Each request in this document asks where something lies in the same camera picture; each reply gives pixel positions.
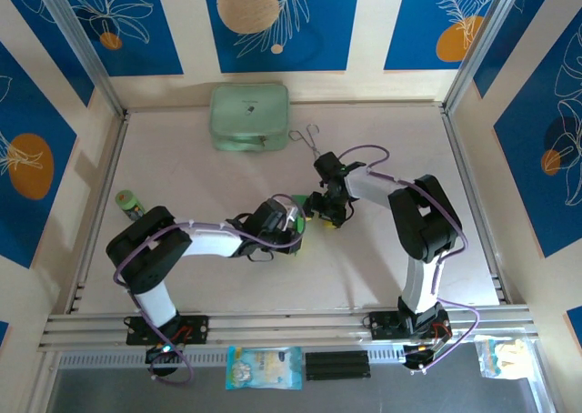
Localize green square paper sheet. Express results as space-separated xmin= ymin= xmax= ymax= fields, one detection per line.
xmin=292 ymin=193 xmax=313 ymax=239

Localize black arm base electronics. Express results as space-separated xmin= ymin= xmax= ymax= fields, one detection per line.
xmin=144 ymin=343 xmax=186 ymax=367
xmin=402 ymin=342 xmax=438 ymax=374

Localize mint green zip pouch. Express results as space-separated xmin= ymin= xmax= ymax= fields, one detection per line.
xmin=207 ymin=83 xmax=292 ymax=153

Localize black ribbed block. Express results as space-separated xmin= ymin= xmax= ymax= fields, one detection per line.
xmin=304 ymin=351 xmax=372 ymax=382

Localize blue snack packet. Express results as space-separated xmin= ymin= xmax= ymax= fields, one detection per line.
xmin=226 ymin=345 xmax=304 ymax=391

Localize small green bottle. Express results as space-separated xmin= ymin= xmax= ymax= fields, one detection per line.
xmin=115 ymin=189 xmax=147 ymax=222

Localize clear bag of chips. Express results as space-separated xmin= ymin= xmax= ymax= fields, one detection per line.
xmin=474 ymin=335 xmax=532 ymax=380

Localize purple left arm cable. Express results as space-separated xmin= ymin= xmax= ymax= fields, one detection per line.
xmin=112 ymin=194 xmax=304 ymax=385

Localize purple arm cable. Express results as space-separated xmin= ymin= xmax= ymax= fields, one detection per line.
xmin=338 ymin=144 xmax=479 ymax=374
xmin=112 ymin=194 xmax=304 ymax=385

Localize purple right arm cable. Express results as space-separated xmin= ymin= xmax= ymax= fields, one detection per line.
xmin=338 ymin=144 xmax=479 ymax=374

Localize metal wire tongs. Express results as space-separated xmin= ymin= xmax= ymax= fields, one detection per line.
xmin=288 ymin=123 xmax=323 ymax=155

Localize long aluminium base rail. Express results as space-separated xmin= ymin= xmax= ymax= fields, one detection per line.
xmin=38 ymin=304 xmax=540 ymax=353

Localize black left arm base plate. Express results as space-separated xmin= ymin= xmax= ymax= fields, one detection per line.
xmin=123 ymin=315 xmax=210 ymax=347

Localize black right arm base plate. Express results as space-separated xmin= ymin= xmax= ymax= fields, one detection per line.
xmin=362 ymin=310 xmax=454 ymax=341

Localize aluminium table side rail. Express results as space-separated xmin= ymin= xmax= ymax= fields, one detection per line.
xmin=66 ymin=112 xmax=131 ymax=315
xmin=440 ymin=106 xmax=513 ymax=306

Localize grey slotted cable duct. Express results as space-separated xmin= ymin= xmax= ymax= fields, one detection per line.
xmin=57 ymin=345 xmax=478 ymax=371

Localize aluminium frame post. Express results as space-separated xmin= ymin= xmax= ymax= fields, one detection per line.
xmin=441 ymin=0 xmax=536 ymax=114
xmin=34 ymin=0 xmax=127 ymax=117

